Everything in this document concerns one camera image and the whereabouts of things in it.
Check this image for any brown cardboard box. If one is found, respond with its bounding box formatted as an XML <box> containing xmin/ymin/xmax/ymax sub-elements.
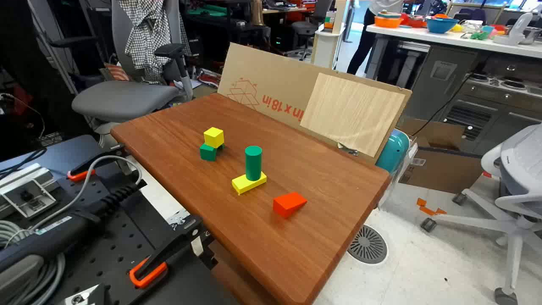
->
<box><xmin>396</xmin><ymin>118</ymin><xmax>487</xmax><ymax>196</ymax></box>

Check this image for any grey office chair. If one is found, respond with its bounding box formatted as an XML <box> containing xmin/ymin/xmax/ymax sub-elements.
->
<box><xmin>69</xmin><ymin>0</ymin><xmax>196</xmax><ymax>133</ymax></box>

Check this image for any dark blue flat case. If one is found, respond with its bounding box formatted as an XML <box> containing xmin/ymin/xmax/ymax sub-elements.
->
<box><xmin>0</xmin><ymin>135</ymin><xmax>106</xmax><ymax>179</ymax></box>

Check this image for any yellow cube block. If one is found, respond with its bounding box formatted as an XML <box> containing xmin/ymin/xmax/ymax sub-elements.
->
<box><xmin>201</xmin><ymin>126</ymin><xmax>225</xmax><ymax>152</ymax></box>

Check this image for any round floor drain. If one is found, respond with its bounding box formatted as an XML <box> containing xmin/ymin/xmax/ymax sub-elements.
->
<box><xmin>345</xmin><ymin>224</ymin><xmax>389</xmax><ymax>269</ymax></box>

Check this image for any white tag marker card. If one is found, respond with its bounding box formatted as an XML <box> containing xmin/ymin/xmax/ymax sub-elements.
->
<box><xmin>1</xmin><ymin>177</ymin><xmax>57</xmax><ymax>221</ymax></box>

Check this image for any orange floor tape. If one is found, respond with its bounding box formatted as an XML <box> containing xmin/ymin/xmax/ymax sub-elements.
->
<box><xmin>415</xmin><ymin>197</ymin><xmax>447</xmax><ymax>218</ymax></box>

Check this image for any grey cable bundle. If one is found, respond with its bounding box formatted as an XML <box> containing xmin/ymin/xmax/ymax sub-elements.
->
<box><xmin>0</xmin><ymin>219</ymin><xmax>67</xmax><ymax>305</ymax></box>

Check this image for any black cylindrical handle tool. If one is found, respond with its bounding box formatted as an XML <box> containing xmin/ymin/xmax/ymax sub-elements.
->
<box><xmin>0</xmin><ymin>180</ymin><xmax>149</xmax><ymax>274</ymax></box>

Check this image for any orange wedge block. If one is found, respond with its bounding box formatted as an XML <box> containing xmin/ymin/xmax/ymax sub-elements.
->
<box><xmin>271</xmin><ymin>192</ymin><xmax>308</xmax><ymax>221</ymax></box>

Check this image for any orange bowl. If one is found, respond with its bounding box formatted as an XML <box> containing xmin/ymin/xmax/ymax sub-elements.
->
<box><xmin>374</xmin><ymin>13</ymin><xmax>406</xmax><ymax>31</ymax></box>

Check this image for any patterned shirt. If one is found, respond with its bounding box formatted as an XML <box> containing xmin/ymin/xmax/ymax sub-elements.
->
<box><xmin>118</xmin><ymin>0</ymin><xmax>172</xmax><ymax>72</ymax></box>

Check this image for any green cylinder block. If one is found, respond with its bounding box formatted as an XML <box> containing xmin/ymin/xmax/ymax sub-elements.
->
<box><xmin>242</xmin><ymin>145</ymin><xmax>264</xmax><ymax>184</ymax></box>

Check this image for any silver aluminium rail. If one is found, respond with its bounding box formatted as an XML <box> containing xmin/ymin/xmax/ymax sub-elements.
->
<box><xmin>0</xmin><ymin>162</ymin><xmax>44</xmax><ymax>192</ymax></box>

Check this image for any green bridge block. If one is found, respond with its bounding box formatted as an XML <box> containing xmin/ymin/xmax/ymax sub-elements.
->
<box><xmin>198</xmin><ymin>143</ymin><xmax>223</xmax><ymax>163</ymax></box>

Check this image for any large cardboard box sheet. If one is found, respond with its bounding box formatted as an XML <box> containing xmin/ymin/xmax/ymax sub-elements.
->
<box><xmin>216</xmin><ymin>41</ymin><xmax>413</xmax><ymax>167</ymax></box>

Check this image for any light wood panel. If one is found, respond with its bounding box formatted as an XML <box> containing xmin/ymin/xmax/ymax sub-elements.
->
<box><xmin>298</xmin><ymin>72</ymin><xmax>410</xmax><ymax>160</ymax></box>

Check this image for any white office chair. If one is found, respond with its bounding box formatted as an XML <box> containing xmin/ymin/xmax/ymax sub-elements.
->
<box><xmin>420</xmin><ymin>123</ymin><xmax>542</xmax><ymax>305</ymax></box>

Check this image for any yellow flat rectangular block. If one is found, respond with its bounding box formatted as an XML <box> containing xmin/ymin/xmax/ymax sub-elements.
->
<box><xmin>230</xmin><ymin>172</ymin><xmax>269</xmax><ymax>197</ymax></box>

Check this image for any black clamp orange handle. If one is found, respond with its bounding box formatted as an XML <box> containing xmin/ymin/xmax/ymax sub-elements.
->
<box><xmin>64</xmin><ymin>148</ymin><xmax>128</xmax><ymax>186</ymax></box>
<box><xmin>127</xmin><ymin>218</ymin><xmax>216</xmax><ymax>292</ymax></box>

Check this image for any blue bowl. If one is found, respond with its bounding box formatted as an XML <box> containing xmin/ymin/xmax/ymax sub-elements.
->
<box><xmin>425</xmin><ymin>16</ymin><xmax>459</xmax><ymax>36</ymax></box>

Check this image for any person in black trousers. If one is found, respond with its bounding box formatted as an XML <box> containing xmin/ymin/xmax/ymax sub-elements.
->
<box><xmin>345</xmin><ymin>6</ymin><xmax>386</xmax><ymax>79</ymax></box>

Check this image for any white counter table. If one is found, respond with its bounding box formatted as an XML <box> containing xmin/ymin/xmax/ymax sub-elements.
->
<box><xmin>364</xmin><ymin>23</ymin><xmax>542</xmax><ymax>62</ymax></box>

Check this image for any teal plastic container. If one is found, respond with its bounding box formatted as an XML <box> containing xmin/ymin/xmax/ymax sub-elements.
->
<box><xmin>376</xmin><ymin>128</ymin><xmax>411</xmax><ymax>175</ymax></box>

